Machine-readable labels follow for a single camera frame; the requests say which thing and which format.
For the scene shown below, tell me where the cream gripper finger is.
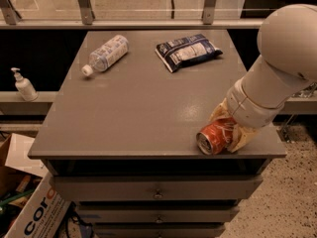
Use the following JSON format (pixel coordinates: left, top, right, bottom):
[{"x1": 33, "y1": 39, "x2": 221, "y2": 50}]
[
  {"x1": 227, "y1": 124, "x2": 260, "y2": 153},
  {"x1": 209, "y1": 98, "x2": 233, "y2": 121}
]

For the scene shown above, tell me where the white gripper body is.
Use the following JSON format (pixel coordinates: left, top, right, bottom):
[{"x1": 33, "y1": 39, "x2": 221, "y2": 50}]
[{"x1": 226, "y1": 81, "x2": 284, "y2": 129}]

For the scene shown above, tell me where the red Coca-Cola can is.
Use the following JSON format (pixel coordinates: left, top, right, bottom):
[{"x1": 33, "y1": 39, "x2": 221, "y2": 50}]
[{"x1": 196, "y1": 118, "x2": 236, "y2": 155}]

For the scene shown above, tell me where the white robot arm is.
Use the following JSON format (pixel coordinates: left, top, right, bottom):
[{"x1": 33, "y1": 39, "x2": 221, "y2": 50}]
[{"x1": 197, "y1": 4, "x2": 317, "y2": 155}]

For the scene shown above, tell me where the metal clamp on ledge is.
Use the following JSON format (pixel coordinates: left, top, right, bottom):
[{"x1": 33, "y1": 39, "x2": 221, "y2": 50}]
[{"x1": 293, "y1": 82, "x2": 317, "y2": 98}]

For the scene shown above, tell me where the blue chip bag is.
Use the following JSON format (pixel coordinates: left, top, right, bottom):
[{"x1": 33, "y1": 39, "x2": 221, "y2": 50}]
[{"x1": 155, "y1": 34, "x2": 223, "y2": 73}]

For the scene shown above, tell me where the grey drawer cabinet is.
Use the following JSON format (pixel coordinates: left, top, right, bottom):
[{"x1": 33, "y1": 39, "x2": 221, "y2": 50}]
[{"x1": 27, "y1": 29, "x2": 287, "y2": 238}]

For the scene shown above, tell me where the clear plastic water bottle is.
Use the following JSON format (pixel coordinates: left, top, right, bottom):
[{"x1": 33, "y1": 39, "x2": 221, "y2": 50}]
[{"x1": 81, "y1": 35, "x2": 129, "y2": 76}]

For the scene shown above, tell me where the top grey drawer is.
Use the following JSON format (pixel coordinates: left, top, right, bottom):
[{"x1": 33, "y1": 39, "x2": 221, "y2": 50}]
[{"x1": 53, "y1": 176, "x2": 263, "y2": 201}]

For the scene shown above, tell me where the grey drawer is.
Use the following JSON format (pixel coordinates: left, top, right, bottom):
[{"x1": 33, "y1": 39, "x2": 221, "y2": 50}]
[
  {"x1": 53, "y1": 176, "x2": 263, "y2": 201},
  {"x1": 76, "y1": 205, "x2": 239, "y2": 224},
  {"x1": 94, "y1": 223, "x2": 225, "y2": 238}
]

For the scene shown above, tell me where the bottom grey drawer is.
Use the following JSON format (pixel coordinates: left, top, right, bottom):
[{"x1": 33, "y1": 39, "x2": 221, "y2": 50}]
[{"x1": 94, "y1": 223, "x2": 225, "y2": 238}]

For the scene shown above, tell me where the middle grey drawer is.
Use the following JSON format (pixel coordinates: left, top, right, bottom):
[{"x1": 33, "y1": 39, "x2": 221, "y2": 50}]
[{"x1": 76, "y1": 205, "x2": 239, "y2": 224}]

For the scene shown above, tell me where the white pump dispenser bottle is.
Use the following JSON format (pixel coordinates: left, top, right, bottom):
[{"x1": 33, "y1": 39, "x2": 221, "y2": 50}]
[{"x1": 11, "y1": 67, "x2": 39, "y2": 101}]

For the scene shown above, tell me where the cardboard box with lettering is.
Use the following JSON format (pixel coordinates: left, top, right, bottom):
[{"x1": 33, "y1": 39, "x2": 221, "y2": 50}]
[{"x1": 0, "y1": 133, "x2": 69, "y2": 238}]

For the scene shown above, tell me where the right metal railing bracket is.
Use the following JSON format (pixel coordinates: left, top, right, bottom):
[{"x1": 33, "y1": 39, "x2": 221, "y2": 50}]
[{"x1": 202, "y1": 0, "x2": 217, "y2": 25}]

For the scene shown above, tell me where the metal railing bracket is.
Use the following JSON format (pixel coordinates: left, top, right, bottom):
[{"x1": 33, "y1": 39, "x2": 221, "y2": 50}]
[
  {"x1": 77, "y1": 0, "x2": 95, "y2": 25},
  {"x1": 202, "y1": 0, "x2": 217, "y2": 25},
  {"x1": 0, "y1": 0, "x2": 21, "y2": 25}
]

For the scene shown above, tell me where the middle metal railing bracket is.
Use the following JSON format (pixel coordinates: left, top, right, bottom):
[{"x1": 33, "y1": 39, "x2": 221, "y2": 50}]
[{"x1": 77, "y1": 0, "x2": 95, "y2": 25}]

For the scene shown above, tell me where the left metal railing bracket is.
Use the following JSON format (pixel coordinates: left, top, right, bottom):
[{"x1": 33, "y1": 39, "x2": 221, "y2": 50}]
[{"x1": 0, "y1": 0, "x2": 21, "y2": 25}]

